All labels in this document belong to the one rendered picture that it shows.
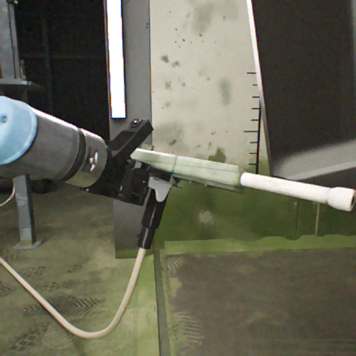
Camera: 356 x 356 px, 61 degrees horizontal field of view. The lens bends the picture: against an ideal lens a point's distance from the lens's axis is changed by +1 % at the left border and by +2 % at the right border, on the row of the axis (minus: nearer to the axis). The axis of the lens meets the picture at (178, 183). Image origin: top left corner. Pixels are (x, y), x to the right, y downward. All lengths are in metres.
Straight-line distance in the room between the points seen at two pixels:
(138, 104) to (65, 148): 0.90
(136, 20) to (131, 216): 0.83
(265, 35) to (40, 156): 0.67
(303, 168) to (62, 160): 0.70
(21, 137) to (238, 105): 1.09
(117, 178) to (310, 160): 0.60
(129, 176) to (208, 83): 0.89
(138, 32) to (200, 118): 0.43
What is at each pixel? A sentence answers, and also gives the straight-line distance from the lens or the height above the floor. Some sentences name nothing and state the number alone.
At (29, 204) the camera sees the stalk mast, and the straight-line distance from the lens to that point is 1.70.
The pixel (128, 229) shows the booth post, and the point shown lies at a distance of 1.41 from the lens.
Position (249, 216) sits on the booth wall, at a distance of 1.48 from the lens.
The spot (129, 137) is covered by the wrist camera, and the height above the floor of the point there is 0.60.
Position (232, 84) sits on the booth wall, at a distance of 1.39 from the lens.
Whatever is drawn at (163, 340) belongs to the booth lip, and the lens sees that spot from 0.93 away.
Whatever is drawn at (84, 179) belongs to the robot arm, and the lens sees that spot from 0.49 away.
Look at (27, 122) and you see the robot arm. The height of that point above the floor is 0.62.
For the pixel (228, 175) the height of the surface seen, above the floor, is 0.53.
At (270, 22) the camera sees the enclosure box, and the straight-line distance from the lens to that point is 0.92.
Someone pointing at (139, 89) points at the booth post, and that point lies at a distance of 1.33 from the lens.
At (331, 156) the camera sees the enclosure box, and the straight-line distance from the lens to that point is 1.00.
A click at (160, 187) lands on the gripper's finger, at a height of 0.50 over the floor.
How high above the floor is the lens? 0.62
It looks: 11 degrees down
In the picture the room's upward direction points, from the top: straight up
